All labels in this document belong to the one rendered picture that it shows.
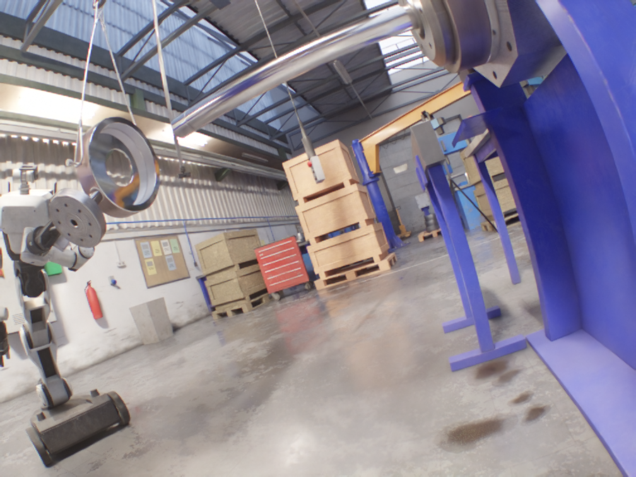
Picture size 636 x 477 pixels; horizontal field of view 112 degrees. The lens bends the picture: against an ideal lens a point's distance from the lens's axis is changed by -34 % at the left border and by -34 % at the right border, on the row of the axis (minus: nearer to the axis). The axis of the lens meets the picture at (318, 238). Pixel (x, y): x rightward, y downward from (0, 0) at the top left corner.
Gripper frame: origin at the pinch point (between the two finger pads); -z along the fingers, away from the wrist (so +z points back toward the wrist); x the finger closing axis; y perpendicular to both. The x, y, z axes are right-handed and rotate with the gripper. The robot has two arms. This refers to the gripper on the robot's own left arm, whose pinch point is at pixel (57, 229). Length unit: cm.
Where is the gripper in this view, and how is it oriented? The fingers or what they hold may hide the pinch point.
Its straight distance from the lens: 116.2
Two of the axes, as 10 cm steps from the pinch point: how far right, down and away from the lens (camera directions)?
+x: 0.1, -6.6, 7.5
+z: -9.5, 2.3, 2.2
